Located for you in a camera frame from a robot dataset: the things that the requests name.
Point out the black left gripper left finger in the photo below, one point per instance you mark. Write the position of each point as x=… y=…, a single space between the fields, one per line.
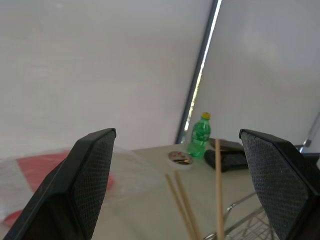
x=75 y=185

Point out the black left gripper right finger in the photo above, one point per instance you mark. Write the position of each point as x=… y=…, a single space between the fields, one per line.
x=277 y=180

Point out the small white round dish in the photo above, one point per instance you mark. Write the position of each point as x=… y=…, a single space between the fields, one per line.
x=180 y=160

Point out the dark window frame post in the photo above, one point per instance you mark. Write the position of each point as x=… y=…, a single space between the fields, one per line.
x=198 y=72

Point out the clear plastic bag red contents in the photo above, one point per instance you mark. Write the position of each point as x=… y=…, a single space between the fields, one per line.
x=32 y=172

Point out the dark flat wallet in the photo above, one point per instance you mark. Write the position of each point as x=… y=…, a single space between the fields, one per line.
x=226 y=145

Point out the wooden chopstick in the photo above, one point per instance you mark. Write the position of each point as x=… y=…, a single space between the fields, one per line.
x=180 y=207
x=219 y=190
x=188 y=205

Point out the black pouch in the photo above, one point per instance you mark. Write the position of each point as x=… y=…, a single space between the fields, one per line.
x=226 y=160

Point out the green plastic bottle yellow cap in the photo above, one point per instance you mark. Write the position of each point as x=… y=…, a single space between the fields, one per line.
x=199 y=140

